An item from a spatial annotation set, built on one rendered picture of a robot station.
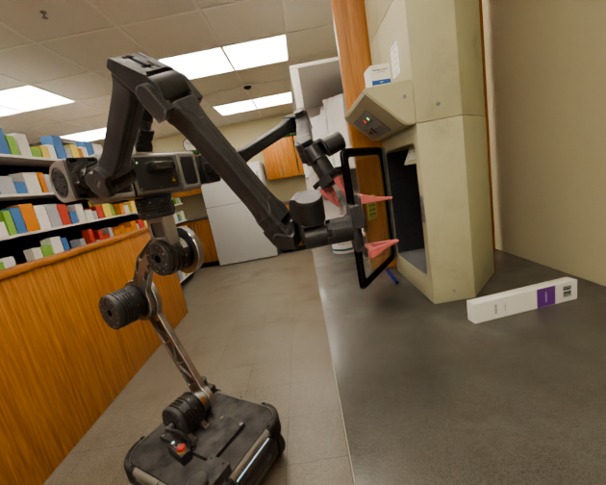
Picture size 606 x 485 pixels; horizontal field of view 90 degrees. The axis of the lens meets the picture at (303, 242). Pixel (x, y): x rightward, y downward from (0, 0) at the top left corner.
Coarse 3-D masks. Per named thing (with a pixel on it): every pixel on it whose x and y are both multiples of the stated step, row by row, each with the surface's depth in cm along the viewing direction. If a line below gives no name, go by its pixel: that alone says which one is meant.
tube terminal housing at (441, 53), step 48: (432, 0) 67; (384, 48) 85; (432, 48) 69; (480, 48) 81; (432, 96) 71; (480, 96) 82; (384, 144) 101; (432, 144) 74; (480, 144) 83; (432, 192) 76; (480, 192) 83; (432, 240) 78; (480, 240) 84; (432, 288) 81; (480, 288) 85
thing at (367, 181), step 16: (352, 160) 84; (368, 160) 94; (352, 176) 84; (368, 176) 93; (368, 192) 93; (384, 192) 104; (368, 208) 93; (384, 208) 104; (368, 224) 92; (384, 224) 103; (368, 240) 92; (384, 240) 103; (384, 256) 102; (368, 272) 91
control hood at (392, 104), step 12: (396, 84) 71; (408, 84) 71; (360, 96) 75; (372, 96) 71; (384, 96) 71; (396, 96) 71; (408, 96) 71; (360, 108) 82; (372, 108) 76; (384, 108) 72; (396, 108) 72; (408, 108) 72; (348, 120) 100; (384, 120) 79; (396, 120) 74; (408, 120) 72; (396, 132) 85
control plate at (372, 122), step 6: (366, 114) 83; (360, 120) 92; (366, 120) 88; (372, 120) 85; (378, 120) 82; (360, 126) 97; (366, 126) 93; (372, 126) 89; (378, 126) 86; (384, 126) 83; (366, 132) 98; (372, 132) 94; (378, 132) 91; (384, 132) 87; (372, 138) 100
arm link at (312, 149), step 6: (312, 144) 92; (318, 144) 93; (324, 144) 94; (306, 150) 93; (312, 150) 92; (318, 150) 92; (324, 150) 96; (306, 156) 94; (312, 156) 92; (318, 156) 92; (312, 162) 93
